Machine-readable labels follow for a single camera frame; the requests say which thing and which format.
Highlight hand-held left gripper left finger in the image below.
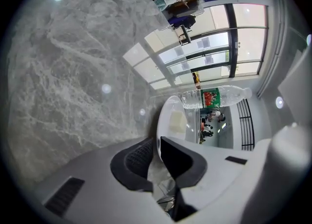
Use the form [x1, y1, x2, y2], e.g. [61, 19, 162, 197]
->
[21, 136, 176, 224]

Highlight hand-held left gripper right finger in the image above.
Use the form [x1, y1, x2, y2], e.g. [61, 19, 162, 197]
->
[159, 136, 271, 211]

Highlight white round plate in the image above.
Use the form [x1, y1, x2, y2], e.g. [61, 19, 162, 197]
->
[156, 95, 201, 145]

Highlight grey marble table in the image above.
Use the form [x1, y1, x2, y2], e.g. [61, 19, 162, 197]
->
[6, 0, 202, 187]

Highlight black metal railing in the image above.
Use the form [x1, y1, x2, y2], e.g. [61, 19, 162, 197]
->
[236, 98, 255, 151]

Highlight clear water bottle green label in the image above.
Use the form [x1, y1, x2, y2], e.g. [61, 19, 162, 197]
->
[180, 85, 253, 110]

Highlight large black framed window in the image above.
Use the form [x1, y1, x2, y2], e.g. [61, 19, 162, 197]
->
[180, 3, 269, 85]

